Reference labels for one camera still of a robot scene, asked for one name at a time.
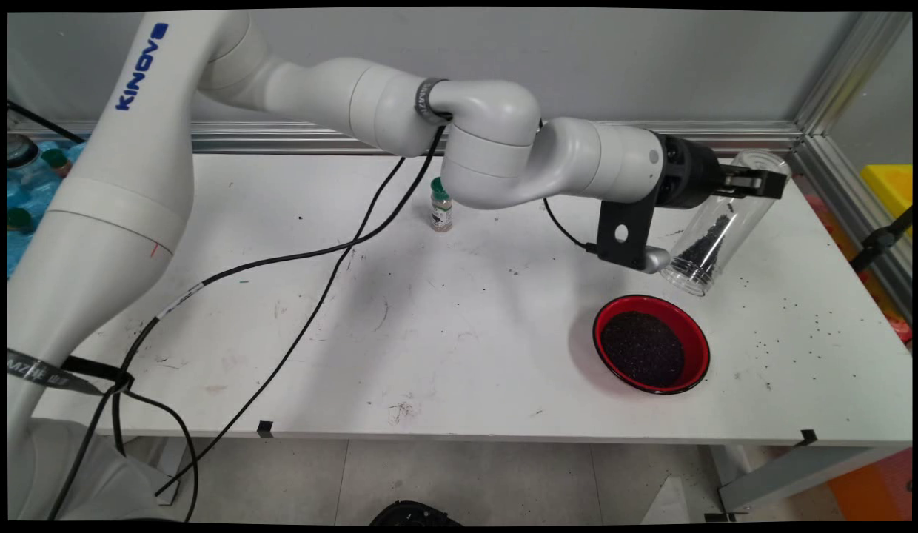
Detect small green-capped red-label bottle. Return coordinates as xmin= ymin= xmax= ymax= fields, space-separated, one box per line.
xmin=41 ymin=148 xmax=75 ymax=182

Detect clear jar with dark lid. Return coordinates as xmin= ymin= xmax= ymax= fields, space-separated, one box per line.
xmin=7 ymin=133 xmax=56 ymax=190

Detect plain black cable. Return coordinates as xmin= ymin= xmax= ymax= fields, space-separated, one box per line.
xmin=110 ymin=124 xmax=446 ymax=523

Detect grey metal table leg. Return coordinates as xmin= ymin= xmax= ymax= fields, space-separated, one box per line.
xmin=714 ymin=444 xmax=911 ymax=515
xmin=137 ymin=437 xmax=190 ymax=508

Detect dark printed velcro strap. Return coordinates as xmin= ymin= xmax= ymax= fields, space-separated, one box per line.
xmin=7 ymin=348 xmax=135 ymax=396
xmin=415 ymin=77 xmax=455 ymax=125

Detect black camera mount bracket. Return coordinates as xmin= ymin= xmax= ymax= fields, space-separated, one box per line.
xmin=596 ymin=194 xmax=657 ymax=272

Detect clear plastic jar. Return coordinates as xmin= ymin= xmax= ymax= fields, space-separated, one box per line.
xmin=660 ymin=150 xmax=791 ymax=297

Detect aluminium frame rail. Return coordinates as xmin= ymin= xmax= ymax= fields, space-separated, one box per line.
xmin=791 ymin=133 xmax=913 ymax=326
xmin=15 ymin=121 xmax=804 ymax=156

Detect black seed pile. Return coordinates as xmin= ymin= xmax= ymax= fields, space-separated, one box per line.
xmin=600 ymin=311 xmax=686 ymax=389

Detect black round floor object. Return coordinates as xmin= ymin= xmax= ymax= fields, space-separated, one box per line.
xmin=369 ymin=500 xmax=463 ymax=526

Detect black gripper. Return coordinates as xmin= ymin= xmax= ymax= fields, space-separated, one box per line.
xmin=650 ymin=133 xmax=789 ymax=210

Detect blue water bottle pack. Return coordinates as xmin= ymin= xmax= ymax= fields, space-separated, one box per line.
xmin=7 ymin=139 xmax=86 ymax=278

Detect green-capped spice bottle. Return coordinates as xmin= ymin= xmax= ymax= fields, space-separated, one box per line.
xmin=430 ymin=178 xmax=455 ymax=232

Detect thin black rod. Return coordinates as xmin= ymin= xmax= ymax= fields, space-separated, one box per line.
xmin=7 ymin=100 xmax=86 ymax=145

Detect yellow moulded block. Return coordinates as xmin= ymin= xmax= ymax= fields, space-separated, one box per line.
xmin=861 ymin=164 xmax=913 ymax=238

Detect aluminium frame post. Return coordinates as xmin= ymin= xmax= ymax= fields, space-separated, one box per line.
xmin=792 ymin=11 xmax=913 ymax=135

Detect black cable with white label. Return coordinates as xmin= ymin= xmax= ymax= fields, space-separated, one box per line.
xmin=48 ymin=124 xmax=602 ymax=520

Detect red bowl with black rim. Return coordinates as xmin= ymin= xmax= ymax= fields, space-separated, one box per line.
xmin=593 ymin=295 xmax=711 ymax=395

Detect black pole with clamp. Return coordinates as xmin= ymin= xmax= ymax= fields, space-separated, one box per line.
xmin=849 ymin=207 xmax=913 ymax=273

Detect orange floor panel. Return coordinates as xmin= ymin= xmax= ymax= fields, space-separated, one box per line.
xmin=825 ymin=448 xmax=913 ymax=523

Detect black seeds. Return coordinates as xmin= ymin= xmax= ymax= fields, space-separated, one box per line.
xmin=674 ymin=204 xmax=736 ymax=272

